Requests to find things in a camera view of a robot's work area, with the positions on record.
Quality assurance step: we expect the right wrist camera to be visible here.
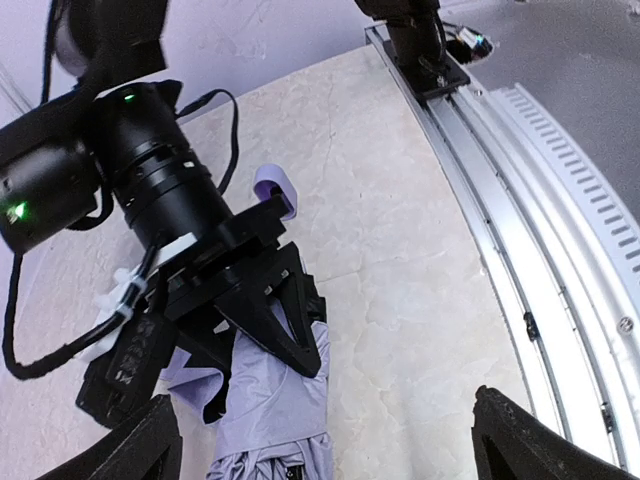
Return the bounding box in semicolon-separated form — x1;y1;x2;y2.
74;234;196;431

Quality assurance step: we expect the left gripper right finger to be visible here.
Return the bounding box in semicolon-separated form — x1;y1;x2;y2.
471;385;634;480

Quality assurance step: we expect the lilac folding umbrella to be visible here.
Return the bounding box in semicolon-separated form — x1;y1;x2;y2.
160;164;333;479

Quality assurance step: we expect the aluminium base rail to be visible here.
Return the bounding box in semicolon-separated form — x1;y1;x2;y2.
364;24;640;474

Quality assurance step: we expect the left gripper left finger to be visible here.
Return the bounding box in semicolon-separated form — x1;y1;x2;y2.
42;395;183;480

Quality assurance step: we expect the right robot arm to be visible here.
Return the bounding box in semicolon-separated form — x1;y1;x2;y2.
1;1;321;380

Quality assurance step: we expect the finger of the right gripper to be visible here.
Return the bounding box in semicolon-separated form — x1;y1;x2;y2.
214;242;320;378
176;327;235;377

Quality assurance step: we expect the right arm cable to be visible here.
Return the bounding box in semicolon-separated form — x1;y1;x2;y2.
2;88;241;382

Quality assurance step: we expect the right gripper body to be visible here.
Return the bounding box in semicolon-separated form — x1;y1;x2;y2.
160;194;290;320

